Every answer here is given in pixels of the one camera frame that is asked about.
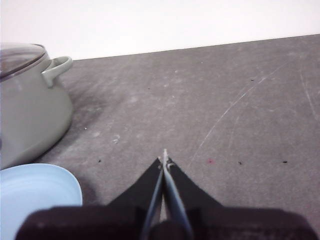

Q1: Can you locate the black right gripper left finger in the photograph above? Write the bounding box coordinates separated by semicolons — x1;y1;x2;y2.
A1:
106;156;165;240

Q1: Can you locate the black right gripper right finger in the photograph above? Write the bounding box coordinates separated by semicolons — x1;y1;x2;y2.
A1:
162;148;224;240

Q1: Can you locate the glass lid with round knob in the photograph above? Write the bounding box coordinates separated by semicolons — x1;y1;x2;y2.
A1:
0;43;52;81

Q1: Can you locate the blue round plate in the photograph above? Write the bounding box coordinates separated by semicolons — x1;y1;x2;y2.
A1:
0;162;84;240

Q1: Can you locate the sage green electric steamer pot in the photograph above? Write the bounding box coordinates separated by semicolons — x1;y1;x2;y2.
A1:
0;43;74;171

